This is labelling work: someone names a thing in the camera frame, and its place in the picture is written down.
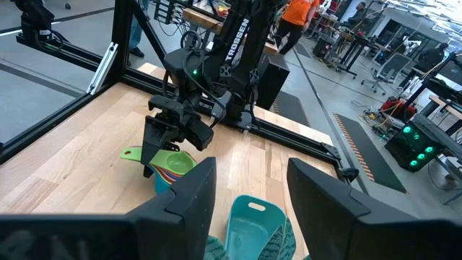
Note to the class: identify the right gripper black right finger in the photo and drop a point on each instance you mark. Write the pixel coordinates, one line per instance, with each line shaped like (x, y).
(317, 206)

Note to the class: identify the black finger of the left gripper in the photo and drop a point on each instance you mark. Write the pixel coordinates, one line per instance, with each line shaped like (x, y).
(173, 147)
(155, 137)

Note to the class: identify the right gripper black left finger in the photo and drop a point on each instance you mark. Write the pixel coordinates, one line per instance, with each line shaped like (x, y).
(191, 202)

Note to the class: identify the green plastic measuring cup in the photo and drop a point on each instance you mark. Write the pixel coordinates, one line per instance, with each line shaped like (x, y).
(178, 162)

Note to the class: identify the orange plastic measuring cup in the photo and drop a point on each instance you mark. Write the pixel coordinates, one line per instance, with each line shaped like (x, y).
(165, 175)

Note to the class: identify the yellow plastic measuring cup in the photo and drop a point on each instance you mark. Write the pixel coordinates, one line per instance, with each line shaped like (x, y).
(171, 181)

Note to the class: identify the purple plastic measuring cup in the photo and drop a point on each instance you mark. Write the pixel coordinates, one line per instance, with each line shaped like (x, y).
(168, 178)

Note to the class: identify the teal plastic measuring cup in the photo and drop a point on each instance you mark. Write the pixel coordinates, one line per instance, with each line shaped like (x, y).
(162, 187)

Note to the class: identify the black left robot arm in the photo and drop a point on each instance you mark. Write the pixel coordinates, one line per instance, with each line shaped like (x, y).
(252, 43)

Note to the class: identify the teal plastic basket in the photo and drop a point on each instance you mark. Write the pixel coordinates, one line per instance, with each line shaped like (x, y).
(249, 231)

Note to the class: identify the green striped snake plant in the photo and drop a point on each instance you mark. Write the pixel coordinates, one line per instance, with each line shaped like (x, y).
(278, 242)

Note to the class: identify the black hazard-striped floor mat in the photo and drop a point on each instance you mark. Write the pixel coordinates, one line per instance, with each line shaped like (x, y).
(375, 151)
(292, 108)

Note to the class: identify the person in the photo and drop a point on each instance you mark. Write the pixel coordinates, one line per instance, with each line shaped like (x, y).
(296, 18)
(431, 57)
(357, 14)
(137, 32)

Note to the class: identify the wooden workbench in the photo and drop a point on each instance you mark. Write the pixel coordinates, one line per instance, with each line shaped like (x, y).
(202, 20)

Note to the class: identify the black box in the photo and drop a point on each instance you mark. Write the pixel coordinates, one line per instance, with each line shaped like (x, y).
(274, 79)

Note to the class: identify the black computer with green fans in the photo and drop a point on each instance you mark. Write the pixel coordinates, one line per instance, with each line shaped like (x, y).
(415, 148)

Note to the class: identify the red tool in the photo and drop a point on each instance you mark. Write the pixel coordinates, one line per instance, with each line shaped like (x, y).
(395, 108)

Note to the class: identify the grey office chair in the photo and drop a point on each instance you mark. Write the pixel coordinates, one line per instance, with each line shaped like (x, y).
(391, 68)

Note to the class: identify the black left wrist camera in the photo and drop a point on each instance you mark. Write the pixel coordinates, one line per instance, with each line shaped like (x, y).
(200, 135)

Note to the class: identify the silver aluminium bracket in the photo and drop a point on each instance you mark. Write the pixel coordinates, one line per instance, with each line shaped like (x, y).
(103, 68)

